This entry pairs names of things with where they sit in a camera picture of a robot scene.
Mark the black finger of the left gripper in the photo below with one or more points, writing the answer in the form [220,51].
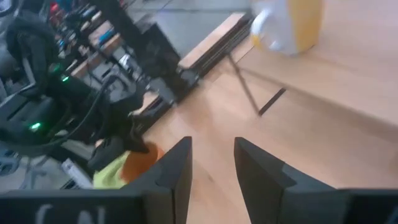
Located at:
[107,154]
[139,140]

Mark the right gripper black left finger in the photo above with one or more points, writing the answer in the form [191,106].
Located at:
[168,193]

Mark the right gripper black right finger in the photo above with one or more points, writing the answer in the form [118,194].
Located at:
[267,193]

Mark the orange cup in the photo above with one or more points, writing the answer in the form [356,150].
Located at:
[141,163]

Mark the white and yellow mug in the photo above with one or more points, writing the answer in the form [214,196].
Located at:
[289,28]

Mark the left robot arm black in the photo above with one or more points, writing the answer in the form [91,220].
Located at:
[37,109]

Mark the wooden shelf with black legs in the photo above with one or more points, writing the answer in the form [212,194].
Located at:
[342,62]

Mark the yellow-green cloth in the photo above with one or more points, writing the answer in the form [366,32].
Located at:
[109,177]

